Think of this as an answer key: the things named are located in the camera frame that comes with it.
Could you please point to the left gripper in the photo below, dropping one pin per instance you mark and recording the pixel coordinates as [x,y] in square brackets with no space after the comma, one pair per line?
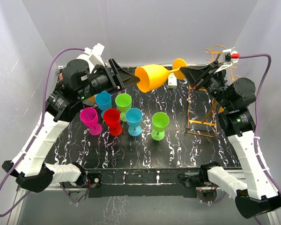
[124,78]

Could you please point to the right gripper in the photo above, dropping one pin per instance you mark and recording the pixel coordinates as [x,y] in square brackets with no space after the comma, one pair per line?
[193,74]

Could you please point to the yellow wine glass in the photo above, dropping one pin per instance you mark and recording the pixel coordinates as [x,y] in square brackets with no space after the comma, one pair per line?
[154,76]

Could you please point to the pale green wine glass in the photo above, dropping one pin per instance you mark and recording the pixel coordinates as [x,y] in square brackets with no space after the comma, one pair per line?
[124,103]

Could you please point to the dark blue wine glass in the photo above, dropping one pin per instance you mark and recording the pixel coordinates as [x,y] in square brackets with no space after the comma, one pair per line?
[103,101]

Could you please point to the light blue wine glass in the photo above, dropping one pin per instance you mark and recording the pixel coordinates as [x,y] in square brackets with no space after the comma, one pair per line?
[134,118]

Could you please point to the red wine glass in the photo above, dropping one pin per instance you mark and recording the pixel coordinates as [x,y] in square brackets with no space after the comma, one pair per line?
[112,120]

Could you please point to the magenta wine glass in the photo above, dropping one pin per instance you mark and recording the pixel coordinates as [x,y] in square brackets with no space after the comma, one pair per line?
[89,117]

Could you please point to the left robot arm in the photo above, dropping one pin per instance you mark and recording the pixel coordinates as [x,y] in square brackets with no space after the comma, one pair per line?
[79,83]

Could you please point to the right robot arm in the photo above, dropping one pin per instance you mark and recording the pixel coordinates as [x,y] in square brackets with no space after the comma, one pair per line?
[258,194]

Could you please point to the small white box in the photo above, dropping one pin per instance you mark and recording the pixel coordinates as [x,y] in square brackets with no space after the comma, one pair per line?
[172,81]

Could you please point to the white cylindrical drum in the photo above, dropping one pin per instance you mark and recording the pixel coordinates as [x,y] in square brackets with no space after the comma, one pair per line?
[89,101]

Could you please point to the black front base bar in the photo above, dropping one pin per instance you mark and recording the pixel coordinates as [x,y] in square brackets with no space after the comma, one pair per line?
[140,182]

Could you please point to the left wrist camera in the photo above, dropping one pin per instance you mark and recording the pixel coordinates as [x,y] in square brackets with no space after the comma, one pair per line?
[94,56]

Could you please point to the gold wire glass rack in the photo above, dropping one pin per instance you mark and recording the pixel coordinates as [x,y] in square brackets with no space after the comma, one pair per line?
[202,108]

